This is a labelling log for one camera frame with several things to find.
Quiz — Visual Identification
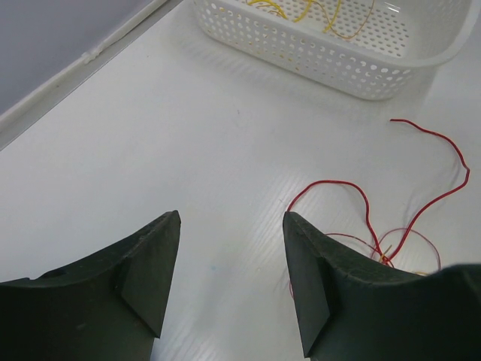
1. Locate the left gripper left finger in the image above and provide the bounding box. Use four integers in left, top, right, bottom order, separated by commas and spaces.
1, 211, 181, 360

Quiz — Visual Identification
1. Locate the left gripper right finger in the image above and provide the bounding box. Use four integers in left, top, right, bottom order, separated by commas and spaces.
283, 212, 480, 360

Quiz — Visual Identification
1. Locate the white perforated basket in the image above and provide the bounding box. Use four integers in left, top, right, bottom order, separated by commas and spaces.
192, 1, 480, 101

